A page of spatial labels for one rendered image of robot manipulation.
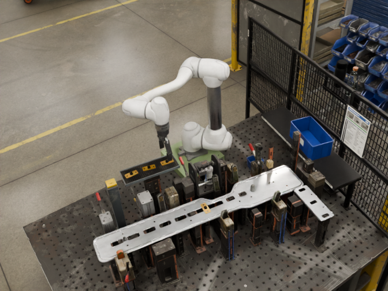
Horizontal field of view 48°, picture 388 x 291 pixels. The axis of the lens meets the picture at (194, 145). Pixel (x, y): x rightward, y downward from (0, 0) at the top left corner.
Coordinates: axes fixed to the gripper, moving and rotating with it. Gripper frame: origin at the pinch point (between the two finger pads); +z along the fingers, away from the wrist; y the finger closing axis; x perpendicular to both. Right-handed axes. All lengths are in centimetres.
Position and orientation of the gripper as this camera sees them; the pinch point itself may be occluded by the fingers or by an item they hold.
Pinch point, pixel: (165, 152)
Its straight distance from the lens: 276.8
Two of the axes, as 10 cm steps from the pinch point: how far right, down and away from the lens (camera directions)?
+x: 9.1, -3.1, 2.8
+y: 4.1, 5.8, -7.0
